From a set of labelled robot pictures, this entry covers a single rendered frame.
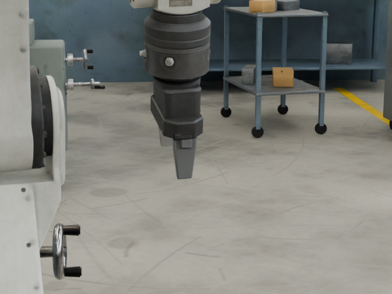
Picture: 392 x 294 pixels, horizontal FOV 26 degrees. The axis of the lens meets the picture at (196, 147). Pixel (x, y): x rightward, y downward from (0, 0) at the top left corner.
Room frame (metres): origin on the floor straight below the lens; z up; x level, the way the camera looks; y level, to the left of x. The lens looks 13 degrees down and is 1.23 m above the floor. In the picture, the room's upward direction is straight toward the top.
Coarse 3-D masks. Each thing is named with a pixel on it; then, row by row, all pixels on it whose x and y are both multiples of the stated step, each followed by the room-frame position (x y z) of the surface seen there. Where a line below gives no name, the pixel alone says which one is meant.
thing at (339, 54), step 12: (336, 48) 7.73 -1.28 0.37; (348, 48) 7.71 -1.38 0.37; (372, 48) 8.18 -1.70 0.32; (216, 60) 8.01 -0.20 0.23; (240, 60) 8.01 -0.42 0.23; (252, 60) 8.01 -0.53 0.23; (264, 60) 8.01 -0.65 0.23; (276, 60) 8.01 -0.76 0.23; (288, 60) 8.01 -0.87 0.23; (300, 60) 8.01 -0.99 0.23; (312, 60) 8.01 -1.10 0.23; (336, 60) 7.73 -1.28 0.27; (348, 60) 7.71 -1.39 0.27; (360, 60) 8.01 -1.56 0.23; (372, 60) 8.01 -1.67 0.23; (372, 72) 8.16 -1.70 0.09
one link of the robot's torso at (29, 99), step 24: (0, 0) 1.05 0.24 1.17; (24, 0) 1.06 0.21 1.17; (0, 24) 1.05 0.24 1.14; (24, 24) 1.06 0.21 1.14; (0, 48) 1.06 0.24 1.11; (24, 48) 1.07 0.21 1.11; (0, 72) 1.06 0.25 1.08; (24, 72) 1.07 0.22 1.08; (0, 96) 1.06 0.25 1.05; (24, 96) 1.07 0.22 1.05; (48, 96) 1.11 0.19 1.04; (0, 120) 1.06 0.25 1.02; (24, 120) 1.07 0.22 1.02; (48, 120) 1.10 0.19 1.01; (0, 144) 1.06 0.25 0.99; (24, 144) 1.07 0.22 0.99; (48, 144) 1.10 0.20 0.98; (0, 168) 1.09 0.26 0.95; (24, 168) 1.11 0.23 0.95
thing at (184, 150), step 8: (176, 144) 1.11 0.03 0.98; (184, 144) 1.10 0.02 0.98; (192, 144) 1.11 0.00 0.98; (176, 152) 1.11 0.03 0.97; (184, 152) 1.11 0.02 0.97; (192, 152) 1.11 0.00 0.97; (176, 160) 1.11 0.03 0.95; (184, 160) 1.11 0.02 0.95; (192, 160) 1.12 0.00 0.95; (176, 168) 1.12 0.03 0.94; (184, 168) 1.12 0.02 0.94; (192, 168) 1.12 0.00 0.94; (176, 176) 1.12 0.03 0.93; (184, 176) 1.12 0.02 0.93
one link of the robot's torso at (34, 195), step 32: (64, 128) 1.12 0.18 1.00; (64, 160) 1.13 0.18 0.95; (0, 192) 1.08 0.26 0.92; (32, 192) 1.10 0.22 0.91; (0, 224) 1.06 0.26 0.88; (32, 224) 1.07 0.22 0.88; (0, 256) 1.04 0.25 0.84; (32, 256) 1.05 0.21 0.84; (0, 288) 1.02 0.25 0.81; (32, 288) 1.03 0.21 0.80
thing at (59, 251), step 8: (56, 232) 1.66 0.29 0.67; (64, 232) 1.67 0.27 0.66; (72, 232) 1.67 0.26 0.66; (56, 240) 1.64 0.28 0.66; (64, 240) 1.72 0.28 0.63; (40, 248) 1.67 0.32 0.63; (48, 248) 1.67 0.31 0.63; (56, 248) 1.63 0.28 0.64; (64, 248) 1.68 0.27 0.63; (40, 256) 1.67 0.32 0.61; (48, 256) 1.67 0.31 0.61; (56, 256) 1.63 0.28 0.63; (64, 256) 1.67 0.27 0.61; (56, 264) 1.62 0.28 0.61; (64, 264) 1.70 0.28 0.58; (56, 272) 1.63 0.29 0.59; (64, 272) 1.66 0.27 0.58; (72, 272) 1.67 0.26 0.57; (80, 272) 1.68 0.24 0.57
